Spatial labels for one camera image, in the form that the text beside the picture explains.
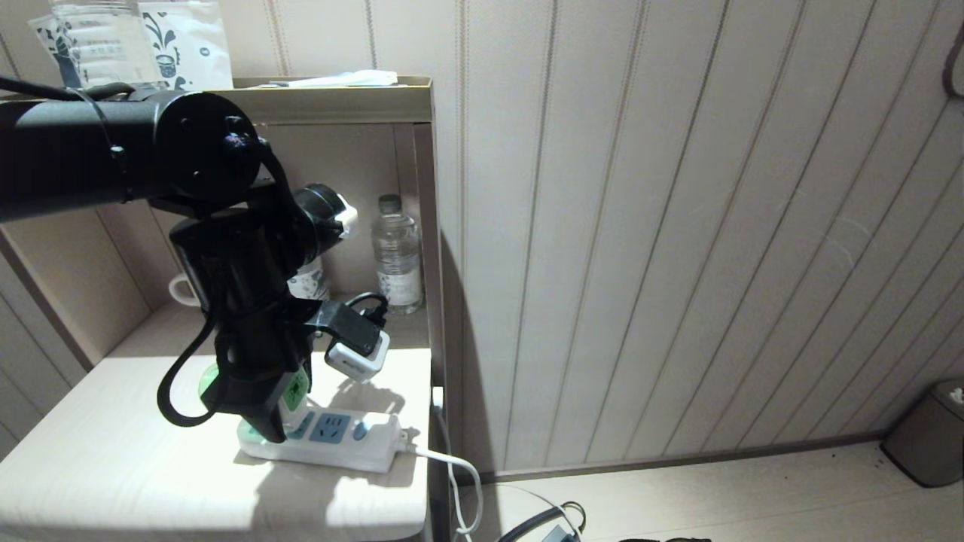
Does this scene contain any black floor cable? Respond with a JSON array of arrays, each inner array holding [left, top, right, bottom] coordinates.
[[499, 502, 588, 542]]

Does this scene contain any large clear water bottle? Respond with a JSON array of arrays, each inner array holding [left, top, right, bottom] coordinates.
[[51, 0, 170, 91]]

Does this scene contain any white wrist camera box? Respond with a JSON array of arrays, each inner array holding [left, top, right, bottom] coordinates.
[[324, 301, 391, 383]]

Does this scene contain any white ribbed mug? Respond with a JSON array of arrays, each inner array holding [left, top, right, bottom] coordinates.
[[169, 273, 206, 309]]

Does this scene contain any small water bottle black cap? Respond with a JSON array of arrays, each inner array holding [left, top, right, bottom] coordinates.
[[290, 256, 330, 302], [371, 194, 424, 315]]

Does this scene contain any white printed bag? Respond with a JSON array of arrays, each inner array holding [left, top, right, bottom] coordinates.
[[30, 15, 87, 90], [139, 2, 234, 91]]

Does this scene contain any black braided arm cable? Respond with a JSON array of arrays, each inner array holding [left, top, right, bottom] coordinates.
[[157, 316, 227, 428]]

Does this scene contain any grey trash bin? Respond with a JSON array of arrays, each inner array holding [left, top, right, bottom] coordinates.
[[880, 379, 964, 489]]

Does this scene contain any green mosquito repellent plug-in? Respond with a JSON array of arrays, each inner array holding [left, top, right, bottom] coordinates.
[[198, 364, 312, 441]]

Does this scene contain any flat white paper packet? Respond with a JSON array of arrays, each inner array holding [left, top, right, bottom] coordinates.
[[252, 70, 400, 90]]

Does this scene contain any white power strip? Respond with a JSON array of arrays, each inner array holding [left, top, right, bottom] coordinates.
[[236, 406, 404, 473]]

